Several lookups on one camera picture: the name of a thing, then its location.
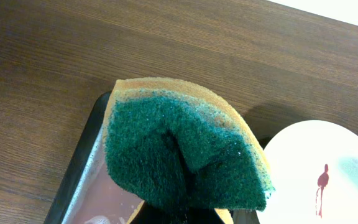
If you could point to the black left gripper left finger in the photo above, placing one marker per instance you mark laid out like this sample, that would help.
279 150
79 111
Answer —
147 214

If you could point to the cream plate with red stain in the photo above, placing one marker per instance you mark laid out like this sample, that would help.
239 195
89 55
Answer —
314 169

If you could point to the large brown serving tray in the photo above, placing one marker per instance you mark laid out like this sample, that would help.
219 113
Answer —
264 141

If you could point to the green and yellow sponge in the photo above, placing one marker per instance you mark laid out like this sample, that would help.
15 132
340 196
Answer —
176 145

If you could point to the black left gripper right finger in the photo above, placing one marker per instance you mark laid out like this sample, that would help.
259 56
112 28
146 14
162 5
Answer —
202 216

